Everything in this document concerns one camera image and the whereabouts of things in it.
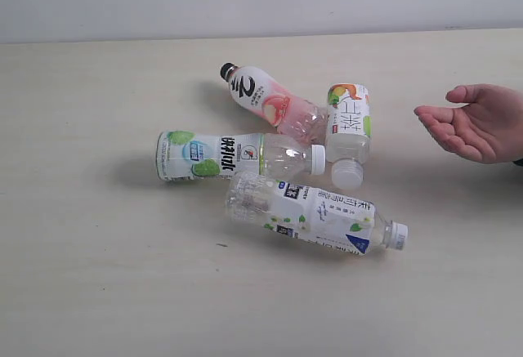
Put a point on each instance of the person's open hand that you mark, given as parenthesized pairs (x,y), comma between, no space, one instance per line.
(484,127)

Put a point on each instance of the pink peach drink bottle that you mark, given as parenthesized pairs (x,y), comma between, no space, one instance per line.
(255,90)

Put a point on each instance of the Suntory tea bottle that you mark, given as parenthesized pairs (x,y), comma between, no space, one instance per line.
(312,215)

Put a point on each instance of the lime label drink bottle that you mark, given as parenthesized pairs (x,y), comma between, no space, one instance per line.
(183,155)

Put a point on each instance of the small fruit label bottle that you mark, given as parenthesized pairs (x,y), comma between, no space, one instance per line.
(348,134)

